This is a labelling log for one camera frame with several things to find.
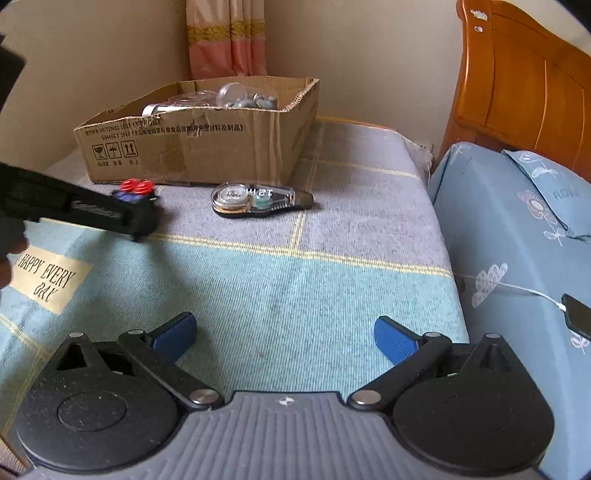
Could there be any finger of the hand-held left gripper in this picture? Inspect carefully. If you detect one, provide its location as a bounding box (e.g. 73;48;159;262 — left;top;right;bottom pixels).
69;187;160;241

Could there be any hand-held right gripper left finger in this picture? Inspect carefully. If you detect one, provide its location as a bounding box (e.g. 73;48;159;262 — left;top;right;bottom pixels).
30;311;223;412

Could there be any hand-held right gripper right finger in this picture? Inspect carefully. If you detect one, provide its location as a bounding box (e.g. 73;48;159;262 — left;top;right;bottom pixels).
347;316;539;412

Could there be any capsule bottle silver cap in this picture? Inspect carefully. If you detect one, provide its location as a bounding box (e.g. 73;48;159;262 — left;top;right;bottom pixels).
141;102;195;119

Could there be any cardboard box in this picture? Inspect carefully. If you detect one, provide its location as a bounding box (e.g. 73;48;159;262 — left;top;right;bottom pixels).
73;78;321;186

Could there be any clear plastic container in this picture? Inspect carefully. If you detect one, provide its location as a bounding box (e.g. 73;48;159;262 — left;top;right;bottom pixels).
175;90;218;108

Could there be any clear plastic jar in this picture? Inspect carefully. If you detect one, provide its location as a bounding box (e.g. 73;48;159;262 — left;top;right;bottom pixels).
216;83;259;109

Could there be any grey toy figure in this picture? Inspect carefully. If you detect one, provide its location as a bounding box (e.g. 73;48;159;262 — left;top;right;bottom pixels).
241;92;280;110

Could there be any person's left hand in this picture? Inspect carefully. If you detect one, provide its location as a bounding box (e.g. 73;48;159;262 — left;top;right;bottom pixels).
0;240;26;291

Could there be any clear correction tape dispenser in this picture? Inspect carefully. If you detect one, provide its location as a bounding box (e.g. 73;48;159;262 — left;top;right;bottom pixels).
210;182;315;217

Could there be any blue floral quilt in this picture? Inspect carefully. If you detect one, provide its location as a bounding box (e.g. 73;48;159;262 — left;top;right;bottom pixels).
427;142;591;480

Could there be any black phone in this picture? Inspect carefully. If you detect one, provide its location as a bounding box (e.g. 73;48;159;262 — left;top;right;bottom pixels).
561;294;591;342

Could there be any pink curtain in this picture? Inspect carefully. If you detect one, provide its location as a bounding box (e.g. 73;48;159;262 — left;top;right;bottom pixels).
185;0;269;80

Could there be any blue floral pillow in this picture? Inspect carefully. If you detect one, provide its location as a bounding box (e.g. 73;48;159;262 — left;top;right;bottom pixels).
502;148;591;243

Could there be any wooden headboard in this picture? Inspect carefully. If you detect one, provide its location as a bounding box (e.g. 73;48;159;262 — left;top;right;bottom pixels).
442;0;591;183

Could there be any white charging cable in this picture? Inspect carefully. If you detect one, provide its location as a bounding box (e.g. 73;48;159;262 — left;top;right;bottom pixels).
455;273;568;312

